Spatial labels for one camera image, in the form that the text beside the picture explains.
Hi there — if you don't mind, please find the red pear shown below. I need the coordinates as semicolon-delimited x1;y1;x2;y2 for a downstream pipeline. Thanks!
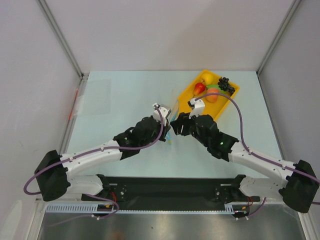
192;82;206;96

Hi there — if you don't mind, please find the dark grape bunch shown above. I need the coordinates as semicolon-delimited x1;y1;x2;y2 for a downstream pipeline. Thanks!
217;77;236;96

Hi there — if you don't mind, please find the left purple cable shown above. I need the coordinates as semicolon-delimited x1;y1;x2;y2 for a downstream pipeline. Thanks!
23;104;166;227

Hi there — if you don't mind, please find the peach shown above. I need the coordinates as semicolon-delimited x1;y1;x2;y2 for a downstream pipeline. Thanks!
205;87;220;103

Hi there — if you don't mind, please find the yellow apple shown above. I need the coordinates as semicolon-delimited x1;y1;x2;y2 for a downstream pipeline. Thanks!
200;72;214;86

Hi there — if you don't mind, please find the aluminium corner post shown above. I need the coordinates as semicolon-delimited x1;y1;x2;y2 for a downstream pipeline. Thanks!
256;0;303;78
36;0;84;79

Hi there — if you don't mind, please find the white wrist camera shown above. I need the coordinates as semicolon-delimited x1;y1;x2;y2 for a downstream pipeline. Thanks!
152;103;172;125
188;98;205;119

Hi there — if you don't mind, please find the right aluminium corner post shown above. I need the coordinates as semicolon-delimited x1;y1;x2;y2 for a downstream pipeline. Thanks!
256;0;303;78

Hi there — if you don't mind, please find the white cable duct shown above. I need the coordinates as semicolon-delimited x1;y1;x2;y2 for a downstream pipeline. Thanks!
45;203;248;215

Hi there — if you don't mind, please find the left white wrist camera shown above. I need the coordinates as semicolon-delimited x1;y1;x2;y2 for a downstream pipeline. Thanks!
152;103;172;125

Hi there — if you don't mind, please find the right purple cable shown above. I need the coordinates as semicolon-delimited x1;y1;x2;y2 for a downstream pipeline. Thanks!
196;93;320;221

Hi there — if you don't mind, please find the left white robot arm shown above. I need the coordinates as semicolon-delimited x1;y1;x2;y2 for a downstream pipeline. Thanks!
34;116;170;202

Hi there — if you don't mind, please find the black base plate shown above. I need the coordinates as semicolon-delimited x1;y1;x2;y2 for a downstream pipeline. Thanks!
81;175;261;212

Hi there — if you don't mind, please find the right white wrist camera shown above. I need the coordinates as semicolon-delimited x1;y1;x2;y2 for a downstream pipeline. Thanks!
188;98;205;119

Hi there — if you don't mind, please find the clear zip top bag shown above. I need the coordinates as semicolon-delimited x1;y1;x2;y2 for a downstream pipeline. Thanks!
165;99;180;145

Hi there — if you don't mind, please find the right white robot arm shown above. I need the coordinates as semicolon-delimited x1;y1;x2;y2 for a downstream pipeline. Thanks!
170;113;320;213

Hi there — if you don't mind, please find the green leaf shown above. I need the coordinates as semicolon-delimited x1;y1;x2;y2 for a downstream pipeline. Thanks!
206;84;221;91

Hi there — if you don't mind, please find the purple cable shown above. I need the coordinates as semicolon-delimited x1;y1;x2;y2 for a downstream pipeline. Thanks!
23;104;166;227
196;93;320;221

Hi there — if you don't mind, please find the left aluminium corner post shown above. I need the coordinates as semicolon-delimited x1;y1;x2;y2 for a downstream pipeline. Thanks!
36;0;84;79

